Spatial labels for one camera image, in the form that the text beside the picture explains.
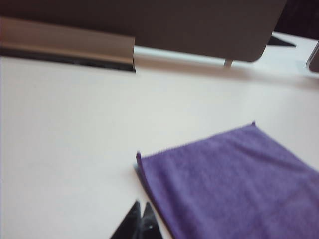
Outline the purple microfiber cloth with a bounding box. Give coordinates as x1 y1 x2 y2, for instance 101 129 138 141
136 121 319 239

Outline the orange object at edge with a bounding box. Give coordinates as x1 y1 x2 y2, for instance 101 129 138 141
0 16 137 74

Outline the wide brown desk divider panel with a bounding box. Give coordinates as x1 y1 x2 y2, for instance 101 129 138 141
0 0 289 63

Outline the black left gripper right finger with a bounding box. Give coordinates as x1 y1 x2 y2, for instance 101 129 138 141
139 202 163 239

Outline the narrow brown desk divider panel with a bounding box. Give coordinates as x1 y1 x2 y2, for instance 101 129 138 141
306 39 319 73

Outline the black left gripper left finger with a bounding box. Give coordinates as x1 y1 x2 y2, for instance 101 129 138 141
115 200 142 239

